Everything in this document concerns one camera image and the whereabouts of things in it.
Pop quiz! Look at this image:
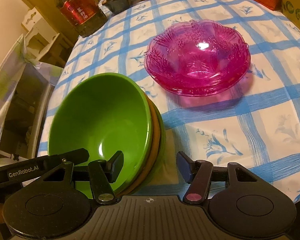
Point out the dark container under round one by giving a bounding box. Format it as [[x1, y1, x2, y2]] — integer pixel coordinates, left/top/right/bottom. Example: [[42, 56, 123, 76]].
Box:
[[102, 0, 130, 15]]

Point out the white shelf unit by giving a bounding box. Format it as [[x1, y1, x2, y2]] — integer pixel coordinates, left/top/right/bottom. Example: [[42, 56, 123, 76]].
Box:
[[21, 8, 72, 68]]

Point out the orange plastic bowl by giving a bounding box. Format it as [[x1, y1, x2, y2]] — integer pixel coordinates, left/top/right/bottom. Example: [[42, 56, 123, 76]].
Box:
[[118, 96, 161, 197]]

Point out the oil jug at table edge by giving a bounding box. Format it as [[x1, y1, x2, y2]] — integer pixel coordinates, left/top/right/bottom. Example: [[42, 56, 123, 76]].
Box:
[[54, 0, 107, 37]]

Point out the large pink plastic plate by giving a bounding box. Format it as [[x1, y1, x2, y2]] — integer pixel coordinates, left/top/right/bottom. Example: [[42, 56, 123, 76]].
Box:
[[143, 18, 252, 93]]

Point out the blue white checkered tablecloth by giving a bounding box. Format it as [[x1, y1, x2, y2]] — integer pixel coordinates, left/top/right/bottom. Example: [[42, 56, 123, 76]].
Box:
[[38, 0, 300, 203]]

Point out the chair with checkered cloth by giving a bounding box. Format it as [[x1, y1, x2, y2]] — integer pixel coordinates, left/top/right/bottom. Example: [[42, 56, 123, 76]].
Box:
[[0, 35, 63, 160]]

